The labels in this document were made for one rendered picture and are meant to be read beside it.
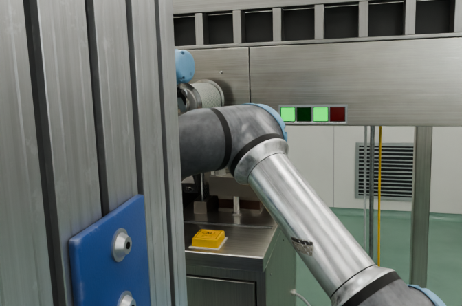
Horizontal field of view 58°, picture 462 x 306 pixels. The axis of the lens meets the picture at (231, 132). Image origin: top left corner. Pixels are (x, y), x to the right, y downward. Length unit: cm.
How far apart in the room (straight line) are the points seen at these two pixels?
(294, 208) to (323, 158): 332
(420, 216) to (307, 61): 76
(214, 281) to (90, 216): 95
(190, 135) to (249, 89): 93
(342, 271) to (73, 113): 50
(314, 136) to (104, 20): 376
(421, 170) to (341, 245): 117
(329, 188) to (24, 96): 392
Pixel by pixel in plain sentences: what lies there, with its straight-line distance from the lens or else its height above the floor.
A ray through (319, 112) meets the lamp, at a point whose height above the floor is 119.
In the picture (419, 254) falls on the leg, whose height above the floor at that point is 60.
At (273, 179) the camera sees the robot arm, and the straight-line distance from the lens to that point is 71.
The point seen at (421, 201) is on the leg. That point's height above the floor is 82.
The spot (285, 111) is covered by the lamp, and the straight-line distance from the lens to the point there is 159.
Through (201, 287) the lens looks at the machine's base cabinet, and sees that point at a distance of 119.
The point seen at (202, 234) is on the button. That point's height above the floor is 92.
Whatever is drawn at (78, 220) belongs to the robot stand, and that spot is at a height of 128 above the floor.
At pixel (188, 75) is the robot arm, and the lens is 94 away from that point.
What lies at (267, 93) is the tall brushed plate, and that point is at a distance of 160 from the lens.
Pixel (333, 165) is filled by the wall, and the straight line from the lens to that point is 400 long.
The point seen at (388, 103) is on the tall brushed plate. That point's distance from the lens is 158.
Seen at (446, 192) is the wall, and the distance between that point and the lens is 414.
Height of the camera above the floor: 135
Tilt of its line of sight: 8 degrees down
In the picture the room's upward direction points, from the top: 2 degrees counter-clockwise
